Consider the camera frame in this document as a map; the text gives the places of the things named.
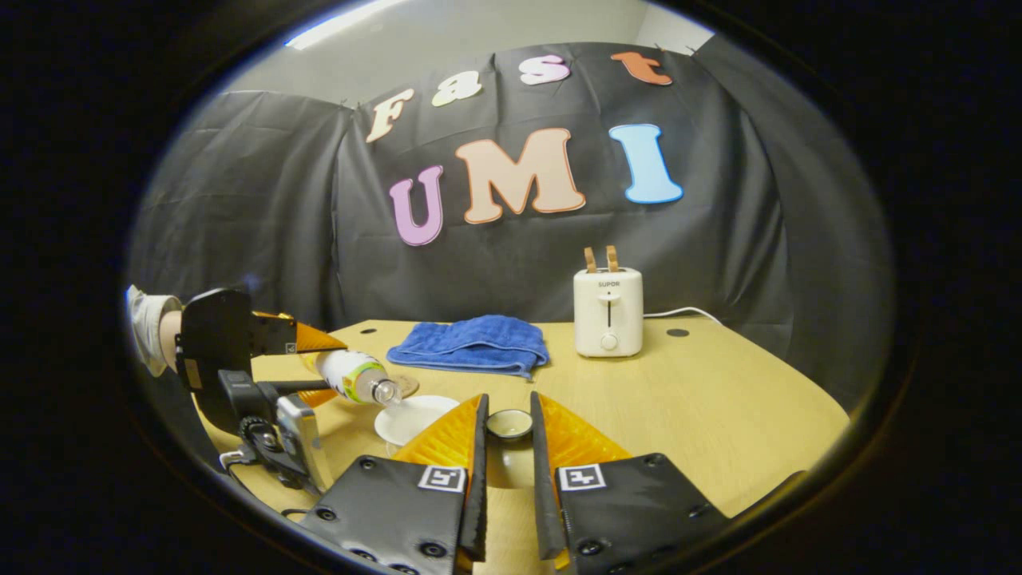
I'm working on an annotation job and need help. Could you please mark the beige teacup lid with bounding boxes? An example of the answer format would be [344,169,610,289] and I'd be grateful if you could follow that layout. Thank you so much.
[485,408,536,490]

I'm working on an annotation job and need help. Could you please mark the blue folded towel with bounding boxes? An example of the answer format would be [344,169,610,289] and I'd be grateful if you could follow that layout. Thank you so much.
[386,315,550,379]

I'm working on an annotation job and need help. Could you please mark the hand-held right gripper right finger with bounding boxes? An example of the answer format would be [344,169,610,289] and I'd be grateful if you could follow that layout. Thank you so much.
[529,391,731,575]

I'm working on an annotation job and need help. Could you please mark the white toaster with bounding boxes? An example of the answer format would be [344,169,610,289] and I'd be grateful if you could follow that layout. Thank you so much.
[573,268,644,359]

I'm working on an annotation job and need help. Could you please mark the white teacup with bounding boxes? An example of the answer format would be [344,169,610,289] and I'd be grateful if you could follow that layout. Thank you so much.
[374,395,461,448]

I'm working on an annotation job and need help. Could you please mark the white power cable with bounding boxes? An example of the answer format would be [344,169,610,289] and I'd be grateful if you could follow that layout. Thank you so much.
[643,307,723,327]

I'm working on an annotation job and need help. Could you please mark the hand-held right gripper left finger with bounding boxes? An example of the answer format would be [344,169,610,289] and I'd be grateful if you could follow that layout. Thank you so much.
[297,393,489,575]

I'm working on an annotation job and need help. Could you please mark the black backdrop cloth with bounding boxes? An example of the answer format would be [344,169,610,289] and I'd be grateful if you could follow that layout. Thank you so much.
[128,42,895,408]

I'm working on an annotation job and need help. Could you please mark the clear water bottle white label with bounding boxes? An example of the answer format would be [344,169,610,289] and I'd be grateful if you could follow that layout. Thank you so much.
[299,349,402,406]

